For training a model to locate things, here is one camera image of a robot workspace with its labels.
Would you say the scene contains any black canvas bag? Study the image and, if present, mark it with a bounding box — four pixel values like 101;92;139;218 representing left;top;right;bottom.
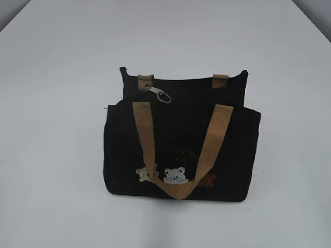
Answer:
103;67;261;202

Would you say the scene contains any silver keyring clasp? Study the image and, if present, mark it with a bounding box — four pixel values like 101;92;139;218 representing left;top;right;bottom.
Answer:
142;85;172;103

